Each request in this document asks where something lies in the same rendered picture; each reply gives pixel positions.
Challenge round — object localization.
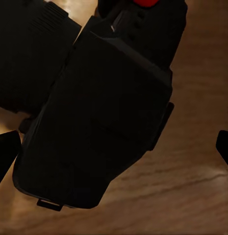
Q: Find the digital camera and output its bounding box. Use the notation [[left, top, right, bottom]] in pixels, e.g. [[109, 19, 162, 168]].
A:
[[0, 0, 188, 212]]

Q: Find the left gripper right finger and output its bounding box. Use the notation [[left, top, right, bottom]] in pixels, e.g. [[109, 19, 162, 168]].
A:
[[216, 130, 228, 164]]

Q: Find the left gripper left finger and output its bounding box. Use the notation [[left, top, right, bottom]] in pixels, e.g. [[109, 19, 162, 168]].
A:
[[0, 130, 22, 183]]

